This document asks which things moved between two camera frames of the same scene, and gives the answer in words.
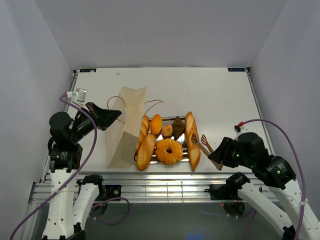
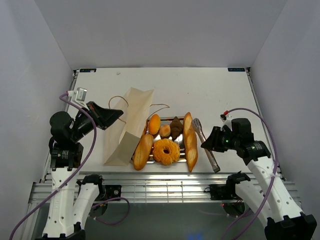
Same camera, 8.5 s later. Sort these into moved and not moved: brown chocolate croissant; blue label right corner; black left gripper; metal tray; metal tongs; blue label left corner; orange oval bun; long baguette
Moved: metal tongs; metal tray; long baguette
Not moved: black left gripper; orange oval bun; blue label right corner; blue label left corner; brown chocolate croissant
